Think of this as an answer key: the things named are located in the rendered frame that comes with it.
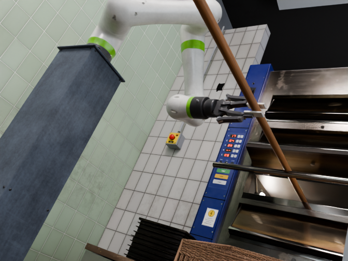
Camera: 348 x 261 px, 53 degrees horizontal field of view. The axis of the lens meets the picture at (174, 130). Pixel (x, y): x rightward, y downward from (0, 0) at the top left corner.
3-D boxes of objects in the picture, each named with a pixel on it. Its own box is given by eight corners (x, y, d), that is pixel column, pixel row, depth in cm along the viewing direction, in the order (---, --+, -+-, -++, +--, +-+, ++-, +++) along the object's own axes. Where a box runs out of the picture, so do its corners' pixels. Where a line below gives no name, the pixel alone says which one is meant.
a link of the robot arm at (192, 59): (176, 52, 167) (196, 45, 161) (189, 61, 176) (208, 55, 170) (177, 125, 157) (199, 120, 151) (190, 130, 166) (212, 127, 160)
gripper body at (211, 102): (214, 105, 145) (234, 105, 140) (207, 121, 142) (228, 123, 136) (207, 93, 140) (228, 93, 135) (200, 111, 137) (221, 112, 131)
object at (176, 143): (169, 148, 253) (174, 136, 257) (180, 149, 247) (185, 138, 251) (164, 143, 248) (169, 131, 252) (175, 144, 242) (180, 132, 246)
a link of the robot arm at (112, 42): (88, 33, 139) (110, 1, 147) (82, 51, 152) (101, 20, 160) (117, 51, 142) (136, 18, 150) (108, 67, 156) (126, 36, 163)
